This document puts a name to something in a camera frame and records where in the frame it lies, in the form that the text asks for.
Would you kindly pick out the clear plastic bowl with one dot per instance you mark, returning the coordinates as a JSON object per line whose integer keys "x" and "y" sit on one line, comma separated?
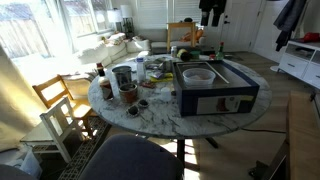
{"x": 198, "y": 76}

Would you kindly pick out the large silver tin can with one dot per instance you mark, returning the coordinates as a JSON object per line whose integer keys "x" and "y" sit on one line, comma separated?
{"x": 122, "y": 74}

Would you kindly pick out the white sunglasses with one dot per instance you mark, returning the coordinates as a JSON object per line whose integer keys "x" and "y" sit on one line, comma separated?
{"x": 134, "y": 110}

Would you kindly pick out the white sofa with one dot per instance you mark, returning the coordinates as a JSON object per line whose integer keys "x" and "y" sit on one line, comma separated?
{"x": 148, "y": 41}

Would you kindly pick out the white bottle purple cap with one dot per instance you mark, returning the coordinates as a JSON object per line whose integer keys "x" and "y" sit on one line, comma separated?
{"x": 140, "y": 69}

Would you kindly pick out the red ketchup packets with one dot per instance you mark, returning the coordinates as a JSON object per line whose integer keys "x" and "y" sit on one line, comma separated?
{"x": 148, "y": 85}

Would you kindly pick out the white child chair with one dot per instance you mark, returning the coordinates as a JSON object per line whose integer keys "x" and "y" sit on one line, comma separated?
{"x": 55, "y": 126}

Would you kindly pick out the yellow labelled can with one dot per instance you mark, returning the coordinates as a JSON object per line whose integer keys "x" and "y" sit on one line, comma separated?
{"x": 128, "y": 93}

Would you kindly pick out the yellow printed packet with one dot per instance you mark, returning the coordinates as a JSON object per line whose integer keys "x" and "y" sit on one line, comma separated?
{"x": 161, "y": 77}

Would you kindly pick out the small white cup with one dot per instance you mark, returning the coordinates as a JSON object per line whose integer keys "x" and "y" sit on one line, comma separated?
{"x": 166, "y": 94}

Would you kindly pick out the wooden child chair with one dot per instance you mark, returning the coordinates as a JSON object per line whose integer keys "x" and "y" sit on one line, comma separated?
{"x": 54, "y": 89}

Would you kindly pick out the white drawer cabinet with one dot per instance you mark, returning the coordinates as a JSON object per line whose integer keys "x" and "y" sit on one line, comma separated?
{"x": 302, "y": 60}

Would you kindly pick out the hanging dark jacket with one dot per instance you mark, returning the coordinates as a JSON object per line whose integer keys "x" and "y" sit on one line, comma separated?
{"x": 287, "y": 21}

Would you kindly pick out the green glass bottle red cap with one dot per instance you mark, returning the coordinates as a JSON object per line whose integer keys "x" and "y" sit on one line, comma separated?
{"x": 220, "y": 53}

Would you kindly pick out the dark sauce bottle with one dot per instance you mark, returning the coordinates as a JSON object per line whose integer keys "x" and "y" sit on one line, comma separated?
{"x": 104, "y": 83}

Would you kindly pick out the dark grey upholstered chair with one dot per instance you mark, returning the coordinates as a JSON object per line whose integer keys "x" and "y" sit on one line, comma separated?
{"x": 128, "y": 157}

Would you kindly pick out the blue cardboard box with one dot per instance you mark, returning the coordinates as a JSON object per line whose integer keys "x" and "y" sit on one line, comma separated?
{"x": 231, "y": 91}

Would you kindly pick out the wooden bench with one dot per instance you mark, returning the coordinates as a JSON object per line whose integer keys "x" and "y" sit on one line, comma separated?
{"x": 299, "y": 154}

